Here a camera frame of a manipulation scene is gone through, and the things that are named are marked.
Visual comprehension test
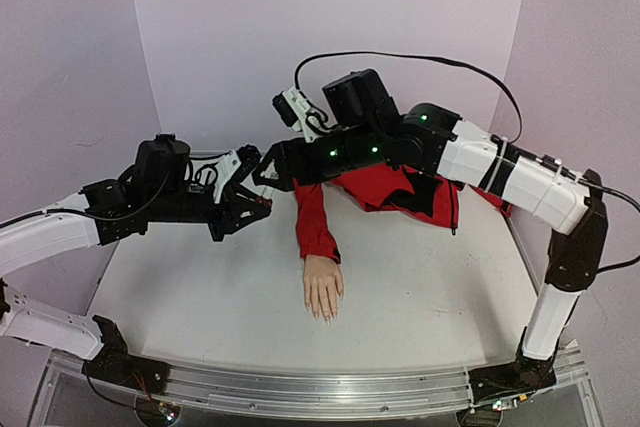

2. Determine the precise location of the red jacket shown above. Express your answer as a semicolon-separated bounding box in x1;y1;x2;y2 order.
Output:
288;118;511;264

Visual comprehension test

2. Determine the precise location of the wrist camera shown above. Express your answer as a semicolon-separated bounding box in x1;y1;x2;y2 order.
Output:
213;145;262;204
272;87;329;143

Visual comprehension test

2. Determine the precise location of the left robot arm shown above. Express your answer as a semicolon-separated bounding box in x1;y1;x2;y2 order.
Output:
1;134;272;384

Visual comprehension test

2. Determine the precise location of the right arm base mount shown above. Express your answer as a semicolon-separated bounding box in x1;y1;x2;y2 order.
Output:
469;349;557;405

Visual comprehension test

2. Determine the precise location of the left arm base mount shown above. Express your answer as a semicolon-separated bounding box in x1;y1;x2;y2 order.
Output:
82;315;170;394

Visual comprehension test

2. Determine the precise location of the mannequin hand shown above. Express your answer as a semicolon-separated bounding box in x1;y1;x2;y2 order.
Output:
302;255;344;325

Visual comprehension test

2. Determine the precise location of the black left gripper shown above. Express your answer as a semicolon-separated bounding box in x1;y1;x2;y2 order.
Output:
149;186;274;243

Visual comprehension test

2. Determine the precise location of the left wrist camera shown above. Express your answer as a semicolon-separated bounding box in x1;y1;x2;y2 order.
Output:
213;145;262;204

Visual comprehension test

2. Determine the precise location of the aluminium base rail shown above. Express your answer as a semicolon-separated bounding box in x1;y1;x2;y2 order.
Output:
30;343;602;426

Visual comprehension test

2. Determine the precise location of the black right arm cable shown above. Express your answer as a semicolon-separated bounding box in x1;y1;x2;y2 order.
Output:
293;50;640;271

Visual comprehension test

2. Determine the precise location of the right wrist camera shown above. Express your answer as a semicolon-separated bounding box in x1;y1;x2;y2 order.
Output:
272;87;329;143

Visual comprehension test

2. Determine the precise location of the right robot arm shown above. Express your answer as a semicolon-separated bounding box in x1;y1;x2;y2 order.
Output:
252;69;608;361

